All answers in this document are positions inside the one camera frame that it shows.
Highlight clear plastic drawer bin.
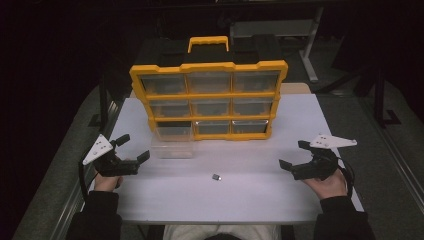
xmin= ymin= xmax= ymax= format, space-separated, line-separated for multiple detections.
xmin=150 ymin=125 xmax=195 ymax=160

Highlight grid of clear cabinet drawers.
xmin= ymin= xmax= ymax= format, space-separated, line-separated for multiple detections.
xmin=138 ymin=71 xmax=281 ymax=136

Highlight person's right hand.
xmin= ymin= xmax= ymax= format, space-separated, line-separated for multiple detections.
xmin=302 ymin=167 xmax=349 ymax=201

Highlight black metal stand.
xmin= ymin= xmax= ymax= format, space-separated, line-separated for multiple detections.
xmin=373 ymin=64 xmax=403 ymax=129
xmin=88 ymin=71 xmax=113 ymax=133

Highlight aluminium frame rail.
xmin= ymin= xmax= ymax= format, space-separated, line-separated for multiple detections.
xmin=358 ymin=95 xmax=424 ymax=216
xmin=49 ymin=96 xmax=125 ymax=240

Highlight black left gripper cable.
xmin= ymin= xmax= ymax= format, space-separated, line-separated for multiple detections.
xmin=78 ymin=161 xmax=89 ymax=203

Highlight person's light trousers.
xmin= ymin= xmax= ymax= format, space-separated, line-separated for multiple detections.
xmin=162 ymin=224 xmax=282 ymax=240

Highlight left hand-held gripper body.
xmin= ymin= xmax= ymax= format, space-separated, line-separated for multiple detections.
xmin=82 ymin=133 xmax=141 ymax=178

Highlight person's left hand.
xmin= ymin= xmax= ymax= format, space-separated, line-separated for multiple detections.
xmin=93 ymin=170 xmax=124 ymax=193

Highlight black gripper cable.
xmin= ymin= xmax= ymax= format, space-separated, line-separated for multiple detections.
xmin=335 ymin=155 xmax=356 ymax=199
xmin=78 ymin=161 xmax=89 ymax=203

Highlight yellow black organizer cabinet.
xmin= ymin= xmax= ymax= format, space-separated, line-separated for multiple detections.
xmin=128 ymin=33 xmax=290 ymax=142

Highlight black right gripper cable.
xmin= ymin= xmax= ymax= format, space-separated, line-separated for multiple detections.
xmin=335 ymin=155 xmax=356 ymax=199

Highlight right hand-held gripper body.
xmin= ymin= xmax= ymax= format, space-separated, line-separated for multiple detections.
xmin=291 ymin=133 xmax=358 ymax=181

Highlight beige wooden board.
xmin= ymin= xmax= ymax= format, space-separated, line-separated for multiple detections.
xmin=279 ymin=82 xmax=312 ymax=95

